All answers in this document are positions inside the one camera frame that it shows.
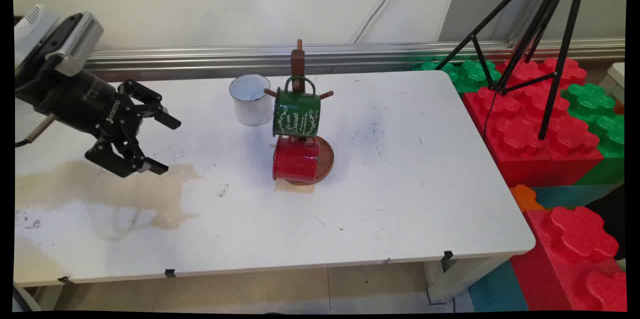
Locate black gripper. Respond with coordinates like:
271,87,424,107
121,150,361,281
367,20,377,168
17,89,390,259
15,66,182,179

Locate white vented camera mount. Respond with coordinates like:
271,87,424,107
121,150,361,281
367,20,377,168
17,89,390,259
14,4,58,67

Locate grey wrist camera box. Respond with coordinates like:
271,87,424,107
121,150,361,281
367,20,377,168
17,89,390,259
30,11,104,77

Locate green studded block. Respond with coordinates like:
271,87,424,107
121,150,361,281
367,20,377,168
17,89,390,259
561,83,626,185
412,59,502,94

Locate green enamel mug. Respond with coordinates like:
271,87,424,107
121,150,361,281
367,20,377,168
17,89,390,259
272,75,321,139

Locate white wall conduit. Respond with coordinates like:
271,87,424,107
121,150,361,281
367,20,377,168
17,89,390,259
352,0,412,44

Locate metal wall rail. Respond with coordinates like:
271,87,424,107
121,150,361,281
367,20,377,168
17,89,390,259
82,39,626,82

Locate white box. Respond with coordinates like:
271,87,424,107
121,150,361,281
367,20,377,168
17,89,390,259
598,62,626,105

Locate white enamel mug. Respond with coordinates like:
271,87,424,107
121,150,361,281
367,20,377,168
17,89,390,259
229,74,275,127

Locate teal foam block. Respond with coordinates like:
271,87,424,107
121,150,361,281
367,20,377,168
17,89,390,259
530,183,623,210
467,259,529,312

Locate white table leg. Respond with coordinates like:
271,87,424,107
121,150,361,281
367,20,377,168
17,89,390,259
424,256,511,305

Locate large red studded block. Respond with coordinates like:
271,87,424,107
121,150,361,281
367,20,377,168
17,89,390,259
462,57,604,187
510,206,627,312

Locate thin black tripod cable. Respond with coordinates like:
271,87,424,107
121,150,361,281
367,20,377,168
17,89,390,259
483,90,497,141

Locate orange foam block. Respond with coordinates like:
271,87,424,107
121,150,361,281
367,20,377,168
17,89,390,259
510,184,545,212

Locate red enamel mug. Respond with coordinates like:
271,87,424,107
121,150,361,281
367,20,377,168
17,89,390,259
272,135,321,184

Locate black cable with metal plug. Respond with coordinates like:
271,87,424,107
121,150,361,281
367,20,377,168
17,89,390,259
14,113,57,149

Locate black tripod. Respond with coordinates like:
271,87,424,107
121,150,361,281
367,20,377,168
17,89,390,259
435,0,591,141

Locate brown wooden mug tree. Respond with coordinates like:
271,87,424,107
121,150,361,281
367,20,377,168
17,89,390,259
263,39,335,186

